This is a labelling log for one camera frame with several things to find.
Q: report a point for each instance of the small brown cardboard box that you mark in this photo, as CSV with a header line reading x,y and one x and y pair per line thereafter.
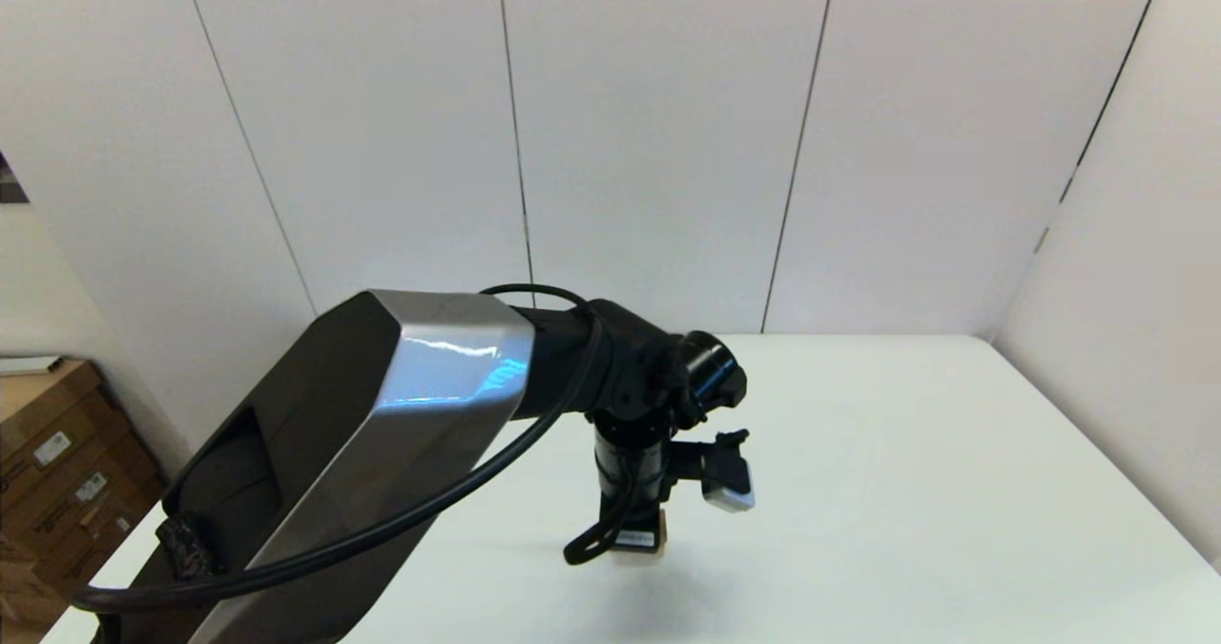
x,y
24,601

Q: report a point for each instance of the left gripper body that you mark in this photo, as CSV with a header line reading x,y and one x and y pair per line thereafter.
x,y
630,472

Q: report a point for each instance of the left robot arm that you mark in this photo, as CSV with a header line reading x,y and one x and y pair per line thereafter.
x,y
429,386

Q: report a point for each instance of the arched wooden building block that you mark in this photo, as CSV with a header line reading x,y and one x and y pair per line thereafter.
x,y
637,550

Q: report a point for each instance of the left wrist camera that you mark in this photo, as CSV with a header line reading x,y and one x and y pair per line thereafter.
x,y
730,482

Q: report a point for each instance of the plain brown cardboard box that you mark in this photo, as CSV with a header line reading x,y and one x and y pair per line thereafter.
x,y
43,401

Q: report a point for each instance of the stacked cardboard boxes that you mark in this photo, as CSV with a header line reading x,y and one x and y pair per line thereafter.
x,y
86,510

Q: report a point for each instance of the rectangular wooden building block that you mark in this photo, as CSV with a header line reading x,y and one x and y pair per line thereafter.
x,y
662,522

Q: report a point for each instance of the flat white board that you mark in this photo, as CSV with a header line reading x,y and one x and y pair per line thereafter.
x,y
29,365

